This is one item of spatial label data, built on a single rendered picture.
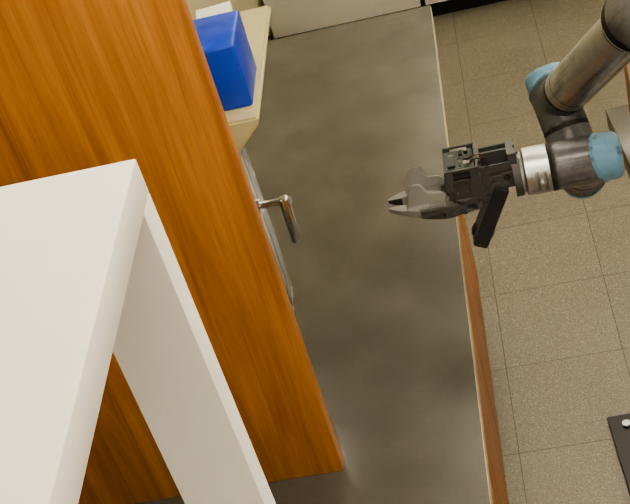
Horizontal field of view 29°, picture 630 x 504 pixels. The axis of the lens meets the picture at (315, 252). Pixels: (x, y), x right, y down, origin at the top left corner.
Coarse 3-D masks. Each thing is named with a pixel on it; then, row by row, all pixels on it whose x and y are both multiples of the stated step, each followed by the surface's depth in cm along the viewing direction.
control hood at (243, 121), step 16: (256, 16) 178; (256, 32) 173; (256, 48) 170; (256, 64) 166; (256, 80) 162; (256, 96) 159; (240, 112) 156; (256, 112) 156; (240, 128) 155; (240, 144) 157
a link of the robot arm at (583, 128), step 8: (568, 128) 196; (576, 128) 196; (584, 128) 197; (552, 136) 198; (560, 136) 197; (568, 136) 196; (576, 136) 196; (600, 184) 195; (568, 192) 200; (576, 192) 197; (584, 192) 196; (592, 192) 198
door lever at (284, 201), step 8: (272, 200) 195; (280, 200) 194; (288, 200) 194; (264, 208) 195; (288, 208) 195; (288, 216) 196; (288, 224) 197; (296, 224) 197; (296, 232) 198; (296, 240) 198
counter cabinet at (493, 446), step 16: (464, 224) 320; (464, 240) 304; (464, 256) 289; (480, 304) 325; (480, 320) 308; (480, 336) 292; (480, 352) 278; (480, 368) 266; (480, 384) 254; (480, 400) 244; (496, 416) 296; (496, 432) 282; (496, 448) 269; (496, 464) 257; (496, 480) 246; (496, 496) 236
